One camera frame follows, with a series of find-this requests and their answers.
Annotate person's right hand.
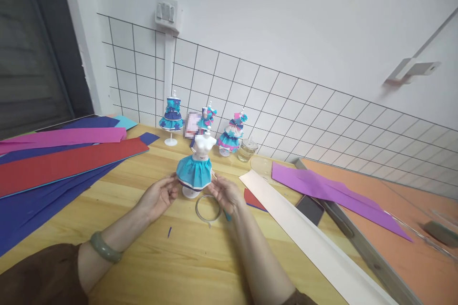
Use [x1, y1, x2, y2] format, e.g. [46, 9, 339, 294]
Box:
[208, 176, 248, 217]

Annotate person's left hand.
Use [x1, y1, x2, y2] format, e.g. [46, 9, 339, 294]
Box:
[137, 174, 179, 225]

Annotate person's right index finger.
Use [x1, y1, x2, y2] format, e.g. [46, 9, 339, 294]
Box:
[213, 176, 234, 192]

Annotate person's left thumb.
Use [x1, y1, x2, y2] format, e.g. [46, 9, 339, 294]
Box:
[154, 174, 179, 191]

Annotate person's right thumb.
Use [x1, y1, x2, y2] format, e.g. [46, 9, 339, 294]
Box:
[208, 185, 225, 203]

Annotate white mannequin with teal skirt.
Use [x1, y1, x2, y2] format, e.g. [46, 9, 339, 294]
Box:
[176, 127, 218, 200]

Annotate small red paper piece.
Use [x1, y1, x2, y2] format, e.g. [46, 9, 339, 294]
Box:
[243, 188, 268, 212]

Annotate small glass jar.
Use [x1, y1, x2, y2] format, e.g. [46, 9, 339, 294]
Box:
[237, 139, 259, 163]

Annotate clear round plastic lid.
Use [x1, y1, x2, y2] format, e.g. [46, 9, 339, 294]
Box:
[249, 156, 278, 181]

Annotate mannequin with pink teal dress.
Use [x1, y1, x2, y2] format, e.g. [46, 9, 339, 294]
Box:
[217, 107, 248, 158]

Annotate mannequin with dark blue dress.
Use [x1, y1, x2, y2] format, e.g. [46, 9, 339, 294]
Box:
[158, 89, 184, 146]

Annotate mannequin with teal bow dress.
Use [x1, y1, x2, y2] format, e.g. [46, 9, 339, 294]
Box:
[200, 101, 218, 134]

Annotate teal paper sheet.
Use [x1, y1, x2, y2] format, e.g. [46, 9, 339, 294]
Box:
[110, 115, 139, 132]

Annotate dark smartphone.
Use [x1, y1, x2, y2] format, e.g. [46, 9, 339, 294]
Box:
[295, 194, 325, 227]

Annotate long white paper strip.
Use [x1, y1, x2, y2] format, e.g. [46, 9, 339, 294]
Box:
[239, 170, 400, 305]

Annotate red paper sheet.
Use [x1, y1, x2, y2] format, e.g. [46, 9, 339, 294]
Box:
[0, 137, 150, 199]

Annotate magenta paper sheet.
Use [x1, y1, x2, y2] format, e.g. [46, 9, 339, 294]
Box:
[0, 127, 127, 156]

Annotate purple paper sheet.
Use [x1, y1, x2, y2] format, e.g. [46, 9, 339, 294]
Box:
[271, 161, 414, 243]

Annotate dark blue paper sheets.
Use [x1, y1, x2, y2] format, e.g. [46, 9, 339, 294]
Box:
[0, 116, 160, 258]

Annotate grey metal bar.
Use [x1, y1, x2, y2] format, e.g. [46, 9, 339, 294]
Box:
[294, 158, 425, 305]

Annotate dark window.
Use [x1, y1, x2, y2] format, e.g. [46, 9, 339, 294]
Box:
[0, 0, 94, 140]

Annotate orange cutting mat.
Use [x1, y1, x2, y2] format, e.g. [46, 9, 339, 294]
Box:
[297, 157, 458, 305]

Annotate grey green block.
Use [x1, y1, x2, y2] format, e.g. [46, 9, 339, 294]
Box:
[423, 220, 458, 247]

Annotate clear plastic ruler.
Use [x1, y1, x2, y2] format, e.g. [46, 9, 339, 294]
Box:
[429, 208, 458, 224]

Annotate grey tape ring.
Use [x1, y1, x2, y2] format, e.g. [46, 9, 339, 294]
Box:
[195, 193, 225, 229]

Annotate black wire grid panel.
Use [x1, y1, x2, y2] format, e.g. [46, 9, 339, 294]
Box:
[96, 13, 458, 200]

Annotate white cable conduit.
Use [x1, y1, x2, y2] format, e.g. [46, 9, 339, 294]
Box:
[164, 0, 180, 110]

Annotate white wall switch box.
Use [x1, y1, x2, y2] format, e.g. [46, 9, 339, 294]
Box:
[154, 0, 180, 37]

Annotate white wall bracket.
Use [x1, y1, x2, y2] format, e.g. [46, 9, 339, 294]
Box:
[384, 4, 458, 86]

